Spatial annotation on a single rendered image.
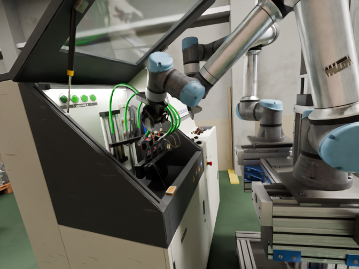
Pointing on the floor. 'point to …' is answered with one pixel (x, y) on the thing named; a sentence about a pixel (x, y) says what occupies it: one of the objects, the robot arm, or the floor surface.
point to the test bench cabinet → (114, 251)
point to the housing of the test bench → (29, 179)
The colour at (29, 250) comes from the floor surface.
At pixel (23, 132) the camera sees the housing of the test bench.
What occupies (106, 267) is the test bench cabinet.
